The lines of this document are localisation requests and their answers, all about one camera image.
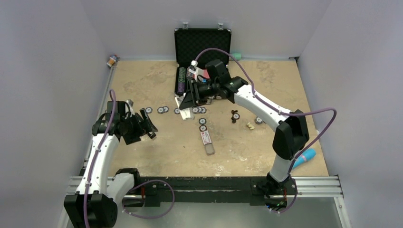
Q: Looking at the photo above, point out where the white stapler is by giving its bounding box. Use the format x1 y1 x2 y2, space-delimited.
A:
174 96 194 121

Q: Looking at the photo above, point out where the poker chip right side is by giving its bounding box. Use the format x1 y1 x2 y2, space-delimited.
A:
255 117 264 125

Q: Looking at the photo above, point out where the blue cylinder tool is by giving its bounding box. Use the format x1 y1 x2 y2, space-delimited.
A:
292 148 316 169

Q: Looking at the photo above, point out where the poker chip above staple box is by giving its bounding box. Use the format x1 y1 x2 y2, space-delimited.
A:
199 118 207 125

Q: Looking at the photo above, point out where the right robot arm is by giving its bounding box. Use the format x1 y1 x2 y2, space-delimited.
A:
179 59 309 196

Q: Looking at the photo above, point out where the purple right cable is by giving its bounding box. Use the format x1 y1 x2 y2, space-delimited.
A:
194 47 337 177

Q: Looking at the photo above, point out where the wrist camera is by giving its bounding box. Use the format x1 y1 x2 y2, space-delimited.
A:
125 99 134 115
186 60 204 80

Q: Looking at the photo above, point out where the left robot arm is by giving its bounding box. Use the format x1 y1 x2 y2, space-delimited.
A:
64 100 158 228

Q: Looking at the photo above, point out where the poker chip near staple box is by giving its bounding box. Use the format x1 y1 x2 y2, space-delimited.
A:
199 125 207 132

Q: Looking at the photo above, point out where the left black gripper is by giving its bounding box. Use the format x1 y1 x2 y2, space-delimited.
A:
121 108 157 144

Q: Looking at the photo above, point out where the small orange bottle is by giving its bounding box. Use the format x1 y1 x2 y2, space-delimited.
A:
106 55 118 67

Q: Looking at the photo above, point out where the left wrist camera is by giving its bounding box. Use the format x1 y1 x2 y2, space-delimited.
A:
125 99 134 115

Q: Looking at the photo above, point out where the staple box with clear lid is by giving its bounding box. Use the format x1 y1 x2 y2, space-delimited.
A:
200 131 215 155

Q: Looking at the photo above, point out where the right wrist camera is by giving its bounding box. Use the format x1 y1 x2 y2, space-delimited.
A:
186 60 204 80

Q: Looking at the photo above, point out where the black poker chip case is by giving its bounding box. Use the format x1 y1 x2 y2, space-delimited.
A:
174 28 232 96

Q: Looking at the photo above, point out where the green cylinder object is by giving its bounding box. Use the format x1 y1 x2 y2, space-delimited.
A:
231 53 241 61

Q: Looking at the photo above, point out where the cream small object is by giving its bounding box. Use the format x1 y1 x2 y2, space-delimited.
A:
246 123 255 130

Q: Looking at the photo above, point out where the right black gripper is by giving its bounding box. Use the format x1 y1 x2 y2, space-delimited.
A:
180 79 220 110

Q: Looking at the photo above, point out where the black stapler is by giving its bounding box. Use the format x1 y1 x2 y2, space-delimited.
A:
147 132 156 140

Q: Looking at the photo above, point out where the brown figure toy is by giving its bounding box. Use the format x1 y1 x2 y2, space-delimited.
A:
231 110 240 124

